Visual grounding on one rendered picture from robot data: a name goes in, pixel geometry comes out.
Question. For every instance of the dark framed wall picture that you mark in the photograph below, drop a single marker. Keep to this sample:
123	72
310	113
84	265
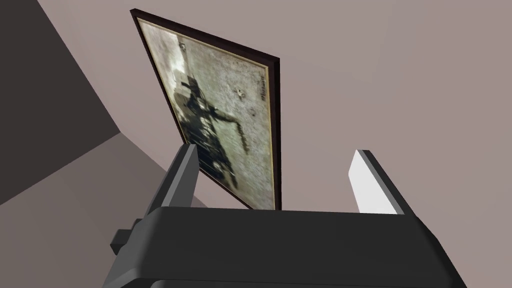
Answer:
228	116

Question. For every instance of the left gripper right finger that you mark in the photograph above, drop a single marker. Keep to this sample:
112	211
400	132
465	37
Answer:
374	188

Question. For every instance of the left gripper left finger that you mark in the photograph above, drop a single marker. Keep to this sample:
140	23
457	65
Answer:
179	184

